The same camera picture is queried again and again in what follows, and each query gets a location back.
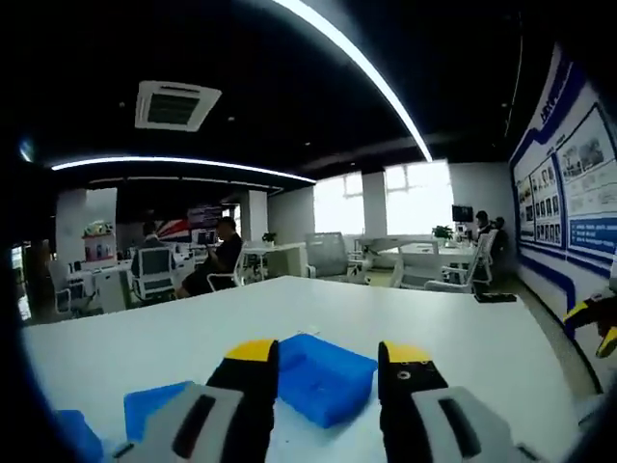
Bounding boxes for pink wall screen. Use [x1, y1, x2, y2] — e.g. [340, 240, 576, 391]
[186, 204, 224, 228]

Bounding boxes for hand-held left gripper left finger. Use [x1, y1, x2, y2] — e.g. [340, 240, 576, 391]
[113, 339, 281, 463]

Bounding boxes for white office desk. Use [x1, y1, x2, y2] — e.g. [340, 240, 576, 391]
[243, 240, 309, 280]

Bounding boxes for black flat device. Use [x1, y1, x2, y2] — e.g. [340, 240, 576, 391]
[473, 291, 518, 304]

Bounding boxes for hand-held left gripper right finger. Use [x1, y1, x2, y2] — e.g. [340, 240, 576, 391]
[377, 340, 546, 463]

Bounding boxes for blue white wall poster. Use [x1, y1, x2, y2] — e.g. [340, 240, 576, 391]
[509, 42, 617, 339]

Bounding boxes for long ceiling light strip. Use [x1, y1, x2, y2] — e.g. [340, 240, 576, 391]
[274, 0, 434, 163]

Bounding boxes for blue plastic bin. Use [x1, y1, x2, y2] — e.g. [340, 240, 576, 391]
[123, 380, 198, 443]
[54, 409, 105, 463]
[275, 333, 380, 429]

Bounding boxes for ceiling air conditioner vent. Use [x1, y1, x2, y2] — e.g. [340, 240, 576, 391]
[134, 80, 223, 132]

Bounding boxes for colourful display shelf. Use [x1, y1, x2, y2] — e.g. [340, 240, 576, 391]
[81, 220, 117, 261]

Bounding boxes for grey mesh office chair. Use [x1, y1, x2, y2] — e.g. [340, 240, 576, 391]
[305, 231, 356, 281]

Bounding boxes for white office chair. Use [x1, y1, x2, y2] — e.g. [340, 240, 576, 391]
[423, 230, 500, 295]
[129, 245, 177, 303]
[206, 243, 246, 293]

